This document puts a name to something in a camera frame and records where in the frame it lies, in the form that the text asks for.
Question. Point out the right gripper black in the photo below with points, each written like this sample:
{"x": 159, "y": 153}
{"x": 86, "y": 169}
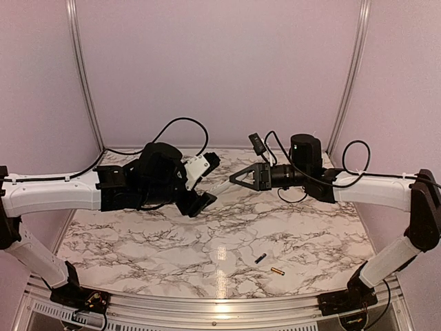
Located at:
{"x": 258, "y": 185}

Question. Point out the white remote control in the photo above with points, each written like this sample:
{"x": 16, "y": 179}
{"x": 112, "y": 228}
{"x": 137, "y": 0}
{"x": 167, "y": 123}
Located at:
{"x": 220, "y": 188}

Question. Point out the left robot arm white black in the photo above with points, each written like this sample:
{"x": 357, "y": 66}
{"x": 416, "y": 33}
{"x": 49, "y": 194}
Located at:
{"x": 158, "y": 177}

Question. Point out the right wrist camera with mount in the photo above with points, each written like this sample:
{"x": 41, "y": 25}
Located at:
{"x": 262, "y": 150}

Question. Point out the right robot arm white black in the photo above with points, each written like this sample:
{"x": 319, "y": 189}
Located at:
{"x": 417, "y": 194}

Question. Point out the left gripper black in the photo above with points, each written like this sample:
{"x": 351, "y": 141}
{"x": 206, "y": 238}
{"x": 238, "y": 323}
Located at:
{"x": 204, "y": 201}

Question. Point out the front aluminium frame rail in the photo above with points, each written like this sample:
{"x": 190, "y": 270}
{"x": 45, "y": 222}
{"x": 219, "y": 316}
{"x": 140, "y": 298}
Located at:
{"x": 127, "y": 311}

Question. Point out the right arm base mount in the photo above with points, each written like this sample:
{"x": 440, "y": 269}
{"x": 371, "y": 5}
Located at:
{"x": 343, "y": 301}

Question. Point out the dark blue battery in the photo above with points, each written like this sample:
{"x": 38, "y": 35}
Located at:
{"x": 260, "y": 258}

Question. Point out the gold battery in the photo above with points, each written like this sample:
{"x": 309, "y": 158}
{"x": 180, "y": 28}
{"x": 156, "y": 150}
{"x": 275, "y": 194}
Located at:
{"x": 277, "y": 271}

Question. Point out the left rear aluminium post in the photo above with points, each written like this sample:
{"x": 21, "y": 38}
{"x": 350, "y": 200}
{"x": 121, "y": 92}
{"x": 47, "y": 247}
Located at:
{"x": 73, "y": 22}

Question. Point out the aluminium post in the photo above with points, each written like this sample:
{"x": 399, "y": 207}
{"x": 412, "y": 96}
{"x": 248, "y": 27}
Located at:
{"x": 73, "y": 22}
{"x": 354, "y": 67}

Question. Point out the right rear aluminium post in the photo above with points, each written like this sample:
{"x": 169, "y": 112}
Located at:
{"x": 354, "y": 67}

